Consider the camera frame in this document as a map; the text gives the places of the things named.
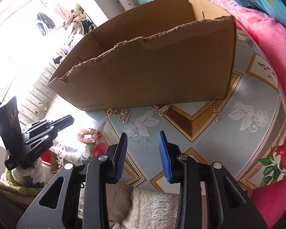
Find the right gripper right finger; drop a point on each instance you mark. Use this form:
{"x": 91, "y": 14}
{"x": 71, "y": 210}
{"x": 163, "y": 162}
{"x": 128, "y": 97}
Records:
{"x": 228, "y": 205}

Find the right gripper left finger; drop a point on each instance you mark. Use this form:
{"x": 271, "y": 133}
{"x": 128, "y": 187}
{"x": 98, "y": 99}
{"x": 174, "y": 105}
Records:
{"x": 76, "y": 196}

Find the gold ring earrings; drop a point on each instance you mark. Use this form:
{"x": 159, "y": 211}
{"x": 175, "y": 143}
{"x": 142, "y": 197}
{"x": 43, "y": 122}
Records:
{"x": 123, "y": 113}

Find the silver chain earring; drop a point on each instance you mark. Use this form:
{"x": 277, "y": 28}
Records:
{"x": 162, "y": 110}

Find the left white gloved hand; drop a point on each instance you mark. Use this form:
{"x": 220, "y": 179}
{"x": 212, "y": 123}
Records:
{"x": 36, "y": 173}

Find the white fluffy towel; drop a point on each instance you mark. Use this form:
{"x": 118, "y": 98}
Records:
{"x": 133, "y": 207}

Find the fruit pattern tablecloth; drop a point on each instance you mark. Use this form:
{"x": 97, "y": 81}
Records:
{"x": 249, "y": 140}

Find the small silver earring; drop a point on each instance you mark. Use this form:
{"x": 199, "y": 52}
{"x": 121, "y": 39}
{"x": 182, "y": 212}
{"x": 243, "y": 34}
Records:
{"x": 216, "y": 113}

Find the pile of clothes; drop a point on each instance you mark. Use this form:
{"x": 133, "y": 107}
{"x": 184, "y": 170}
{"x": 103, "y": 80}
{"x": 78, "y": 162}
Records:
{"x": 78, "y": 25}

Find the brown cardboard box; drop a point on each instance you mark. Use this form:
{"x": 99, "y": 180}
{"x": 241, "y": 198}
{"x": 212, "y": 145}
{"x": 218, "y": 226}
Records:
{"x": 161, "y": 52}

